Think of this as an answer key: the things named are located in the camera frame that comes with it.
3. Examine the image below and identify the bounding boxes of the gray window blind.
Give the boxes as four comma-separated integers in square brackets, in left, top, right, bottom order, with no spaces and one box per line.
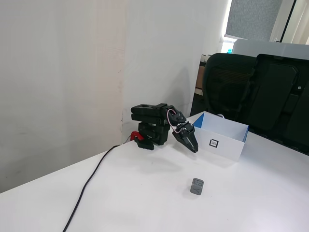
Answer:
[225,0,283,42]

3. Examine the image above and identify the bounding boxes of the small gray block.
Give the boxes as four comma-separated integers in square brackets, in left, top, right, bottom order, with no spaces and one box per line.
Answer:
[189,177,206,195]

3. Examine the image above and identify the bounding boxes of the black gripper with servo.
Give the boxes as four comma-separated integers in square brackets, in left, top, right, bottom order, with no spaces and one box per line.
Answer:
[171,122,199,154]

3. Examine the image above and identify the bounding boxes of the black power cable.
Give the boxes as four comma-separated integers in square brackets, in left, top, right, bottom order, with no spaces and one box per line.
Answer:
[62,144,122,232]

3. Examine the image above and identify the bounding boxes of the black robot arm with base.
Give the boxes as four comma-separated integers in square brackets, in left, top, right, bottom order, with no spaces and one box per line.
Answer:
[130,103,184,151]

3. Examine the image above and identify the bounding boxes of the white servo wire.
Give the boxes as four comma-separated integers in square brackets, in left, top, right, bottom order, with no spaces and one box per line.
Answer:
[167,109,181,134]

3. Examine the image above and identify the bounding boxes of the black mesh office chair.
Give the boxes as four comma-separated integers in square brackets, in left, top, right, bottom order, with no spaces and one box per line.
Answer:
[190,52,258,132]

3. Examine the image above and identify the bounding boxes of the red table clamp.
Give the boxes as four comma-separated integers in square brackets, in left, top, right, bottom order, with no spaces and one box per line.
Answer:
[130,130,145,143]

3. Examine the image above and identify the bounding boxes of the blue and white cardboard box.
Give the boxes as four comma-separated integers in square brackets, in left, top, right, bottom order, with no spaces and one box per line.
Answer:
[192,111,250,162]

